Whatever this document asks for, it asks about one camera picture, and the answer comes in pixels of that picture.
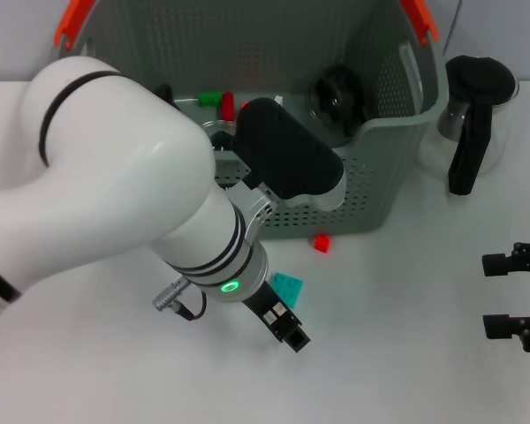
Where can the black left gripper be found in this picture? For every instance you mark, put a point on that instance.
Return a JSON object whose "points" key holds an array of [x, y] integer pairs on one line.
{"points": [[265, 305]]}

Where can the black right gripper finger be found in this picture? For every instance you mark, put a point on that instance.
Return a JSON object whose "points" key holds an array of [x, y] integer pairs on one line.
{"points": [[517, 260], [521, 329]]}

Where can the teal square toy brick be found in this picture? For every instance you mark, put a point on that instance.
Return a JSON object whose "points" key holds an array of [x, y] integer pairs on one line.
{"points": [[289, 287]]}

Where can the small red toy brick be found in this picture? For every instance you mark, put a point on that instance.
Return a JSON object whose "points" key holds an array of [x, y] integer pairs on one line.
{"points": [[321, 244]]}

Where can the glass teacup with black sleeve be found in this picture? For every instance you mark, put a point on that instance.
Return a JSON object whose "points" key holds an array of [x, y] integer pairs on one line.
{"points": [[223, 139], [335, 99]]}

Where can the dark red curved toy brick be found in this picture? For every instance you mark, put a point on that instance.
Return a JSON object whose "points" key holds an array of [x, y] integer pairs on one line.
{"points": [[228, 106]]}

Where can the small green toy brick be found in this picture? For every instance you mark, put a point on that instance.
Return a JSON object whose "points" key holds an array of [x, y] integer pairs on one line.
{"points": [[210, 98]]}

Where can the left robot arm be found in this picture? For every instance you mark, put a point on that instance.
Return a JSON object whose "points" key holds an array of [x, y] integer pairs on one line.
{"points": [[115, 176]]}

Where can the grey perforated plastic storage bin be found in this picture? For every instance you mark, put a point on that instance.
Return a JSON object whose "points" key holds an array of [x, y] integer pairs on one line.
{"points": [[371, 190]]}

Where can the black clay teapot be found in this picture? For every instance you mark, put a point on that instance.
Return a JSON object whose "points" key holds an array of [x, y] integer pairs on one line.
{"points": [[164, 91]]}

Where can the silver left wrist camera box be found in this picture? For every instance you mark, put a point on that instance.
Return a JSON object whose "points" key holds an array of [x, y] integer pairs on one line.
{"points": [[282, 150]]}

